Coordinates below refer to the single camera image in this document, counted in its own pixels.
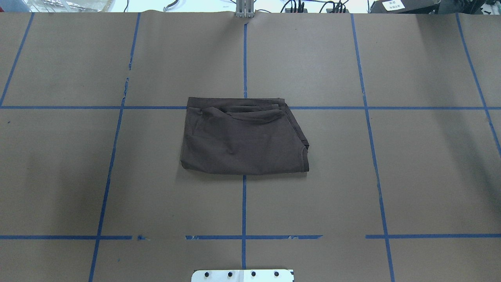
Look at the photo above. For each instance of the dark brown t-shirt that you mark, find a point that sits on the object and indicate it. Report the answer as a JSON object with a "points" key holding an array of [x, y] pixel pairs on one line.
{"points": [[232, 136]]}

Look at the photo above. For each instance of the aluminium frame post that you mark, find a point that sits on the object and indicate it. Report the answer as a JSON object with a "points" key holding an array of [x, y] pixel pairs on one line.
{"points": [[244, 8]]}

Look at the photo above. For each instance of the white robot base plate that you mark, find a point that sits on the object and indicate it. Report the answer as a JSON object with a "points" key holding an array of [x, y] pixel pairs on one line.
{"points": [[244, 275]]}

